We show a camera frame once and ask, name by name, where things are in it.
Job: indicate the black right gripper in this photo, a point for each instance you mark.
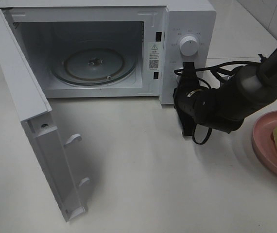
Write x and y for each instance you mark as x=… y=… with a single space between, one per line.
x=197 y=101

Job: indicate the pink round plate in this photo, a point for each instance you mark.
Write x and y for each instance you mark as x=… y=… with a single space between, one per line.
x=262 y=140

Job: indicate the white microwave door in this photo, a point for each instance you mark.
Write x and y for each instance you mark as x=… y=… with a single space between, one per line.
x=35 y=115

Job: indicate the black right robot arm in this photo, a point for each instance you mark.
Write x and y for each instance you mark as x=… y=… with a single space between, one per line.
x=222 y=96

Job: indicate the upper white microwave knob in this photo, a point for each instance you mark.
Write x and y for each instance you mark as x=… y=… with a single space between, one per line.
x=189 y=45

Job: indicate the white warning label sticker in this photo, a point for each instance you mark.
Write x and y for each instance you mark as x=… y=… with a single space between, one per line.
x=154 y=54

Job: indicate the glass microwave turntable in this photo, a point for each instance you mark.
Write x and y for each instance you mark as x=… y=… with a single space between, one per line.
x=93 y=67

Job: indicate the white microwave oven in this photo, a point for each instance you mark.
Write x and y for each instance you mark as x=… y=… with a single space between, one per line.
x=54 y=27

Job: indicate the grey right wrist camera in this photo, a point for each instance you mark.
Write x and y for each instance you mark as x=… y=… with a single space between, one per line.
x=187 y=123

